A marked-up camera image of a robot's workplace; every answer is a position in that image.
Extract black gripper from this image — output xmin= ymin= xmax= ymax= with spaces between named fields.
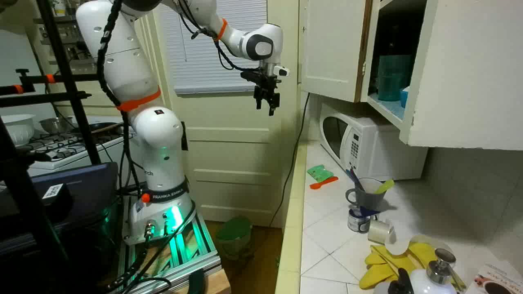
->
xmin=240 ymin=65 xmax=289 ymax=116

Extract grey cup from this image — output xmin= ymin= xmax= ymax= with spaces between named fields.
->
xmin=345 ymin=178 xmax=391 ymax=212

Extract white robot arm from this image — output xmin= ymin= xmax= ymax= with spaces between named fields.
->
xmin=75 ymin=0 xmax=288 ymax=245

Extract white cupboard cabinet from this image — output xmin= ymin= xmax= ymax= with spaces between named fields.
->
xmin=299 ymin=0 xmax=427 ymax=129

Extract teal glass in cupboard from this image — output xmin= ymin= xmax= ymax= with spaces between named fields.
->
xmin=378 ymin=56 xmax=412 ymax=101

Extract blue bowl in cupboard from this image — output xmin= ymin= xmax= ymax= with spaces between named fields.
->
xmin=400 ymin=87 xmax=410 ymax=108

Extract yellow-green utensil in cup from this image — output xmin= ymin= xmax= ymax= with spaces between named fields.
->
xmin=376 ymin=180 xmax=394 ymax=194

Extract white cupboard door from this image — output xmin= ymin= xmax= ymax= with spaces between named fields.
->
xmin=400 ymin=0 xmax=523 ymax=150

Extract white window blind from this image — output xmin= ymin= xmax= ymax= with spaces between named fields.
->
xmin=159 ymin=0 xmax=271 ymax=98

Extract green sponge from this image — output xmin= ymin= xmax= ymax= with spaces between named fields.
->
xmin=307 ymin=165 xmax=332 ymax=181

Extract white microwave oven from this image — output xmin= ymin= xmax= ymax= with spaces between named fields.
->
xmin=319 ymin=105 xmax=428 ymax=180

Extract green bucket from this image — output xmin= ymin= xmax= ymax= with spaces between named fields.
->
xmin=216 ymin=216 xmax=252 ymax=260

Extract yellow rubber gloves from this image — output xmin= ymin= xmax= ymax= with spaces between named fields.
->
xmin=360 ymin=242 xmax=436 ymax=289

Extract white gas stove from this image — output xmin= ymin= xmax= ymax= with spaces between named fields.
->
xmin=2 ymin=114 xmax=123 ymax=177

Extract white soap dispenser bottle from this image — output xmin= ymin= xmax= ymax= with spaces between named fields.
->
xmin=374 ymin=247 xmax=467 ymax=294

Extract printed paper leaflet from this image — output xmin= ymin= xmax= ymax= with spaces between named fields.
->
xmin=464 ymin=261 xmax=523 ymax=294

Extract black power cable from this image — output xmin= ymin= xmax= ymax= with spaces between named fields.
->
xmin=266 ymin=93 xmax=312 ymax=229

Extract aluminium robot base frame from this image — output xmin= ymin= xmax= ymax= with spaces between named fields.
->
xmin=110 ymin=208 xmax=221 ymax=294

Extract black camera stand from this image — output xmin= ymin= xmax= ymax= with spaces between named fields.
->
xmin=0 ymin=0 xmax=113 ymax=294

